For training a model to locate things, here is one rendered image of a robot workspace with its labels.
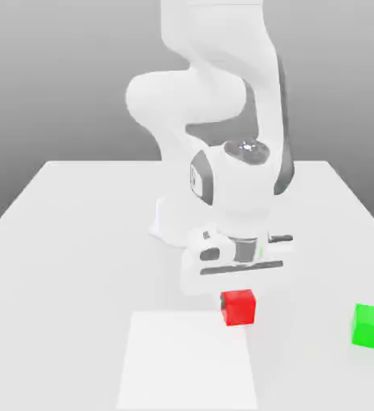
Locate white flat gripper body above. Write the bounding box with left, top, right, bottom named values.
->
left=179, top=246, right=291, bottom=296

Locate small red cube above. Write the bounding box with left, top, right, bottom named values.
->
left=220, top=288, right=258, bottom=328

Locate small green cube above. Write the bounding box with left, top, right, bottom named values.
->
left=351, top=303, right=374, bottom=352

